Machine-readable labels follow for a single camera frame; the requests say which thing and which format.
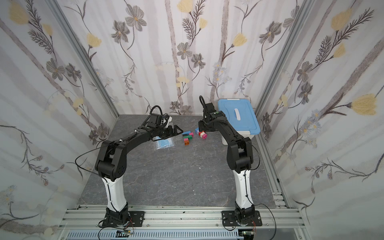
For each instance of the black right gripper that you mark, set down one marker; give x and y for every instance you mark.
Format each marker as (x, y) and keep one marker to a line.
(204, 124)

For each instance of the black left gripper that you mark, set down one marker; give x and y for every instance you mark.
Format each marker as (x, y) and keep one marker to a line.
(169, 131)

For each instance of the bagged blue face mask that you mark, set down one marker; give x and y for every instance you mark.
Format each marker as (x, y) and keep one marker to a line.
(164, 143)

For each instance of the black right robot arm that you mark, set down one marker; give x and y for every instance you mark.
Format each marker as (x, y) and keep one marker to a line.
(210, 112)

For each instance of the blue lid storage box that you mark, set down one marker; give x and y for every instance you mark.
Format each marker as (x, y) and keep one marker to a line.
(241, 116)

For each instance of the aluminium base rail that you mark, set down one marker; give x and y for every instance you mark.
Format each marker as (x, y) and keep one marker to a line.
(180, 223)

